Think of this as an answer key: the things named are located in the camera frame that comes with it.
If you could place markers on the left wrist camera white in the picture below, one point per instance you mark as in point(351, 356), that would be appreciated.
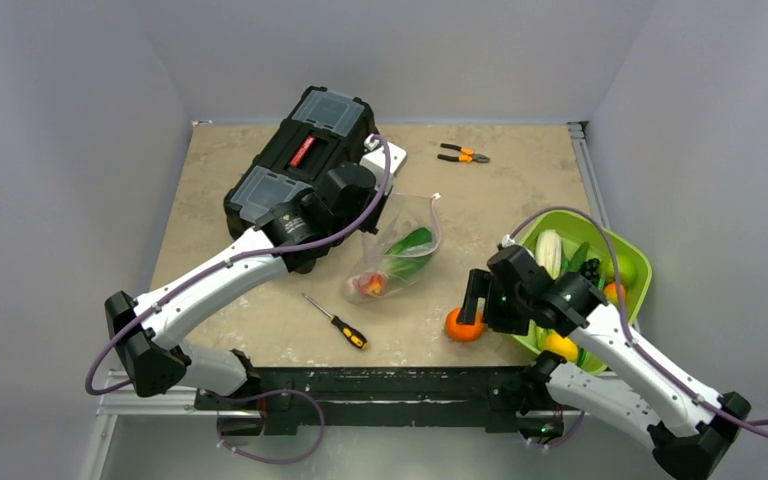
point(382, 159)

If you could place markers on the orange tangerine toy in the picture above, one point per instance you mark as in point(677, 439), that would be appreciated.
point(463, 332)

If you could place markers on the yellow black screwdriver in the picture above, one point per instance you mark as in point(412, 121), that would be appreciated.
point(350, 333)

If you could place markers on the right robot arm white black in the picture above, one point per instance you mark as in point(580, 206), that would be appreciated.
point(687, 426)

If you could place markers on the green cucumber toy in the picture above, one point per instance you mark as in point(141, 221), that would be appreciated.
point(578, 258)

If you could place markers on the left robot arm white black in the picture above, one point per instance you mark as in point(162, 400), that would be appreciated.
point(148, 332)

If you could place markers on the black grapes toy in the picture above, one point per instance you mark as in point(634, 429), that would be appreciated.
point(590, 270)

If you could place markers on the red apple toy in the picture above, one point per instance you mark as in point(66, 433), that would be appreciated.
point(371, 284)

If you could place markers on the orange mango toy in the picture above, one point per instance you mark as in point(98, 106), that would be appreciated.
point(615, 292)

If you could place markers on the orange black pliers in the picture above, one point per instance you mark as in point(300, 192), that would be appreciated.
point(461, 155)

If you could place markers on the green plastic basin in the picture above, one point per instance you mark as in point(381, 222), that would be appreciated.
point(575, 229)

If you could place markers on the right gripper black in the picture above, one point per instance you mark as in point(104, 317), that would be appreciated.
point(479, 291)

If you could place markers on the black toolbox red handle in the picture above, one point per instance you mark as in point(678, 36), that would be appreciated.
point(292, 185)

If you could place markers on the green apple toy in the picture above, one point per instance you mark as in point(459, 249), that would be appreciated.
point(625, 267)

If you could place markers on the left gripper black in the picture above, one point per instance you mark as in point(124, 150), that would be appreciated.
point(370, 226)

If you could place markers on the yellow bell pepper toy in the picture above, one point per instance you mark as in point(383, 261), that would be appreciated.
point(562, 346)

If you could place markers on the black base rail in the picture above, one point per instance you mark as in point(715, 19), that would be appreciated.
point(502, 399)

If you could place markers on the clear zip top bag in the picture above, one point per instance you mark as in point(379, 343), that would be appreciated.
point(402, 214)

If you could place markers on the green bok choy toy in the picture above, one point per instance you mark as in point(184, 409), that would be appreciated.
point(405, 259)

